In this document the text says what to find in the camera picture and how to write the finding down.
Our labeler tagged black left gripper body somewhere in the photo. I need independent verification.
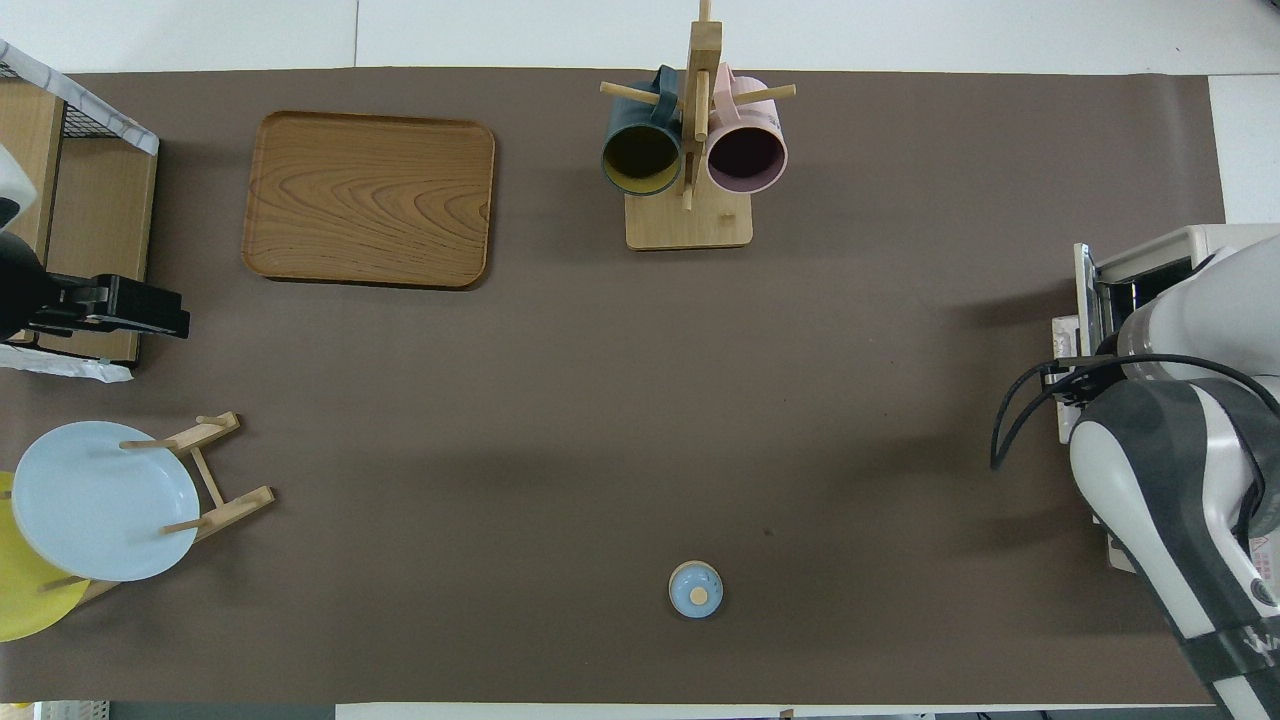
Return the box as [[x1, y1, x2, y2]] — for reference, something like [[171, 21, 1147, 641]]
[[30, 275, 157, 337]]

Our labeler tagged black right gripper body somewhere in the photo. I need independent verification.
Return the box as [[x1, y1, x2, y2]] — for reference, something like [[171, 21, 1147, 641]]
[[1040, 353, 1123, 406]]

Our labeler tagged cream toaster oven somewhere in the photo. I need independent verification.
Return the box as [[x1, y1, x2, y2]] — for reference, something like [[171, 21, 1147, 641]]
[[1050, 224, 1280, 601]]

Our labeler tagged light blue plate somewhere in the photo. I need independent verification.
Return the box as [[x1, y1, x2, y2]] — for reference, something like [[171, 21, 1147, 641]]
[[10, 420, 202, 583]]

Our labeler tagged white checked cloth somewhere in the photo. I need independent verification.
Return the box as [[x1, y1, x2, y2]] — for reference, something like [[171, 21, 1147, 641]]
[[0, 38, 161, 385]]

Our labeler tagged wooden plate rack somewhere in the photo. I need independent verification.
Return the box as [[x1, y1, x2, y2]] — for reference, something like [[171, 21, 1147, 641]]
[[40, 410, 277, 611]]

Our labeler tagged wooden serving tray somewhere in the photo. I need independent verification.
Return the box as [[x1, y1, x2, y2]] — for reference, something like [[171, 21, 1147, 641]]
[[242, 110, 497, 291]]

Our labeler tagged yellow plate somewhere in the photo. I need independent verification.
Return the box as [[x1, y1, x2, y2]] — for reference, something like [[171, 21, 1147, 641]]
[[0, 470, 93, 643]]

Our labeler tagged pink mug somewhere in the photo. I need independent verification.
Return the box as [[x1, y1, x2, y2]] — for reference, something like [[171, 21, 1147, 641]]
[[705, 63, 790, 196]]

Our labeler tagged wooden mug tree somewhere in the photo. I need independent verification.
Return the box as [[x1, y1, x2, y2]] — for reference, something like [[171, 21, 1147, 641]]
[[598, 0, 798, 251]]

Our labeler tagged brown table mat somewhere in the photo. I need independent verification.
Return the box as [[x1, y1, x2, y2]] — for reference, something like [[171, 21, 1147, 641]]
[[0, 68, 1276, 706]]

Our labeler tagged small blue service bell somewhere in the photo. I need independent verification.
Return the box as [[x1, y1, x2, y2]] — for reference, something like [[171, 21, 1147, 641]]
[[668, 560, 724, 620]]

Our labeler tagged dark blue mug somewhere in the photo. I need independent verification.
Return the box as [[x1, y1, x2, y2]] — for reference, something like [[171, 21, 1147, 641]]
[[600, 65, 685, 197]]

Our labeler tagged wooden shelf with wire basket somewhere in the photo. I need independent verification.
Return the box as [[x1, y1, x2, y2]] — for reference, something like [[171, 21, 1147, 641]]
[[0, 40, 161, 386]]

